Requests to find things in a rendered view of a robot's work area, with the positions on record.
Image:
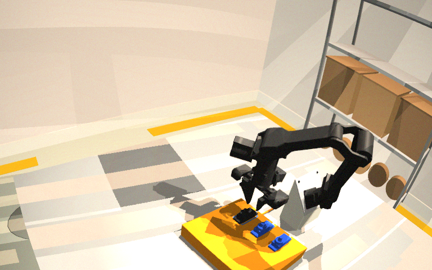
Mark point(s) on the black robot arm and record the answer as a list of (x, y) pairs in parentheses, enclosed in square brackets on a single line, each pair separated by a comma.
[(277, 142)]

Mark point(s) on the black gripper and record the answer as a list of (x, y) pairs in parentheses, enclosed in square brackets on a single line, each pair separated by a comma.
[(261, 180)]

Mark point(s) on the black micro servo with orange cable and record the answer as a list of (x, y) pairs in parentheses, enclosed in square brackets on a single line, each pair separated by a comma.
[(246, 214)]

